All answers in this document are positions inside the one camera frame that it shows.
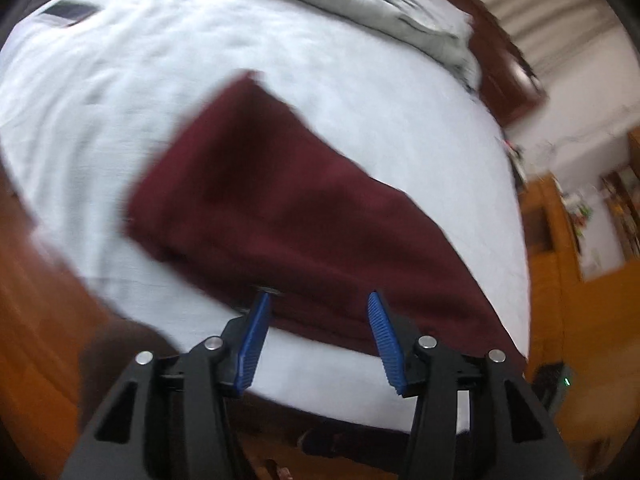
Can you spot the maroon pants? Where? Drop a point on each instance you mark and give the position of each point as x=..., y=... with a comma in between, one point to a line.
x=275, y=210

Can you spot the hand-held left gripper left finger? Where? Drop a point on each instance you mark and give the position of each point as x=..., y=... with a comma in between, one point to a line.
x=252, y=340

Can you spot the dark wooden bed frame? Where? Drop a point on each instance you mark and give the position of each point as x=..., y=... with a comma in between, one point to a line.
x=500, y=60

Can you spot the black device with green light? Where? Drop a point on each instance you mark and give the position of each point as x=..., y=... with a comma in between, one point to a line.
x=552, y=385

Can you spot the orange wooden cabinet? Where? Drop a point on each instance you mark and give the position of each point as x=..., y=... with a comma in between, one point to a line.
x=550, y=285

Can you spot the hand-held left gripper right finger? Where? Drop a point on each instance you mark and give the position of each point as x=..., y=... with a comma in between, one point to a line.
x=382, y=335

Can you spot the beige curtain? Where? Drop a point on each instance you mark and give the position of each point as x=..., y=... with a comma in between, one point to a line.
x=550, y=10

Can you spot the dark smartphone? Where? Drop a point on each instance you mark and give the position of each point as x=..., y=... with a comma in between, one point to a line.
x=67, y=13

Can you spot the dark slipper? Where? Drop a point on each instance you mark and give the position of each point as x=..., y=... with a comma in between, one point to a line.
x=340, y=442

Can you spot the grey duvet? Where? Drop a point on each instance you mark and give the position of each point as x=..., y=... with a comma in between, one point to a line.
x=400, y=10

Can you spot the white bed sheet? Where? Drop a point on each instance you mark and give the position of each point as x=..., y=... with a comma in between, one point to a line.
x=125, y=110

